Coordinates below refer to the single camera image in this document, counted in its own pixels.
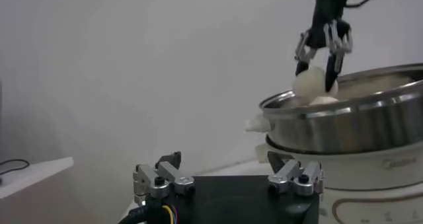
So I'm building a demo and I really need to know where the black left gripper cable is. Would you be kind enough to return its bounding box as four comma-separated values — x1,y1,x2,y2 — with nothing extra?
117,204,179,224

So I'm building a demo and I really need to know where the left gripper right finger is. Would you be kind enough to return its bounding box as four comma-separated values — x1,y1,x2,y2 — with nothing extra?
266,151,325,197

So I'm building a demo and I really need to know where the white side table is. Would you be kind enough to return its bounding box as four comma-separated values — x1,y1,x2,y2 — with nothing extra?
0,156,75,200

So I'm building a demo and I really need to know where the black looped cable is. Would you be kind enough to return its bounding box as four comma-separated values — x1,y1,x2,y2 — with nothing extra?
0,159,30,176

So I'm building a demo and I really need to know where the white steamed baozi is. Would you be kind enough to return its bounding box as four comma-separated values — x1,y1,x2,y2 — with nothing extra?
292,65,340,98
309,95,341,106

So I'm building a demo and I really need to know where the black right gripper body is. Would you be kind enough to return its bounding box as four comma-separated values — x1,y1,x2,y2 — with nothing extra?
303,0,355,50

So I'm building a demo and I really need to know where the stainless steel steamer basket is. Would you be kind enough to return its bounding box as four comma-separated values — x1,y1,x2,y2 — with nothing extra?
244,63,423,155

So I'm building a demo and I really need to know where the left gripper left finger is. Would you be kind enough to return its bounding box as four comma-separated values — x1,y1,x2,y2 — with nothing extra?
133,151,196,207

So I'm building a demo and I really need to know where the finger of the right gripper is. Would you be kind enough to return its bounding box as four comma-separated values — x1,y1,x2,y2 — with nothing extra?
323,19,354,93
294,30,318,77

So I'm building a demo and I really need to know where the white electric cooker pot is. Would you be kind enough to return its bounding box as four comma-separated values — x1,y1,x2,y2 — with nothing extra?
254,142,423,224

